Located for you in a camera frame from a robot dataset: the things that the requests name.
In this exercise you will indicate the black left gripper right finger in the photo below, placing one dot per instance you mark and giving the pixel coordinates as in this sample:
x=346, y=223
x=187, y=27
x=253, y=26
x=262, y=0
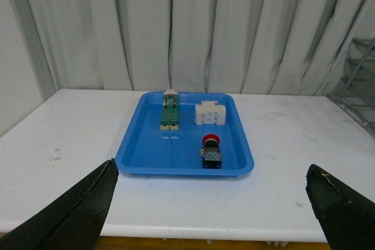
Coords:
x=346, y=217

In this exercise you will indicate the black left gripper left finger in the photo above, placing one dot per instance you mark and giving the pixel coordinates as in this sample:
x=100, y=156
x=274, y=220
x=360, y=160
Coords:
x=74, y=220

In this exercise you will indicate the red emergency stop button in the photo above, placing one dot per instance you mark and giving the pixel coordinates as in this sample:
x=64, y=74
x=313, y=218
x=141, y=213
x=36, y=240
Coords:
x=210, y=152

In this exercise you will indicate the green terminal block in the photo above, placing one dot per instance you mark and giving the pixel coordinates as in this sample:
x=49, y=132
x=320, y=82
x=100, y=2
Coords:
x=170, y=111

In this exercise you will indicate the blue plastic tray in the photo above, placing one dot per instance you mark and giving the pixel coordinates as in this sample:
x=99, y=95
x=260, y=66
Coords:
x=146, y=149

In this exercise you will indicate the white circuit breaker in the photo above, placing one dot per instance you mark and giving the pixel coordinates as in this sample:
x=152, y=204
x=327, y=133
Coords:
x=210, y=112

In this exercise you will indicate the white curtain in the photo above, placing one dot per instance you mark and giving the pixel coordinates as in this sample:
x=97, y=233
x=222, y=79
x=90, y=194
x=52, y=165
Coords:
x=282, y=47

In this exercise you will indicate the silver wire mesh rack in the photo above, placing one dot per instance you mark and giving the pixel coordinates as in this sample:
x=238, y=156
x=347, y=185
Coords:
x=355, y=95

